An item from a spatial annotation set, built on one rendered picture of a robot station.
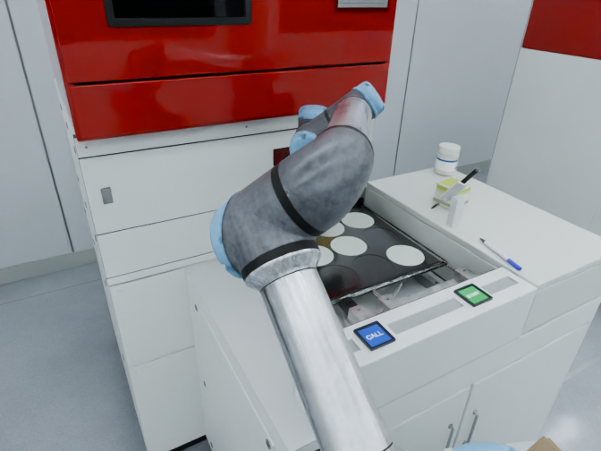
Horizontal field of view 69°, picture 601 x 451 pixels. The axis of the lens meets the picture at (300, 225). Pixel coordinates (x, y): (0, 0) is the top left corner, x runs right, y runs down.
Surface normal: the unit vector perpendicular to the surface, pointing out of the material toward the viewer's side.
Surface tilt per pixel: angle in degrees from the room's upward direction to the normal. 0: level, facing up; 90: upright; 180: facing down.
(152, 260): 90
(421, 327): 0
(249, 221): 61
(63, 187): 90
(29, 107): 90
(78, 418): 0
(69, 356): 0
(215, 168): 90
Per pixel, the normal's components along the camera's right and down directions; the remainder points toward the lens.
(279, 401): 0.03, -0.87
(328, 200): 0.37, 0.33
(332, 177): 0.29, -0.10
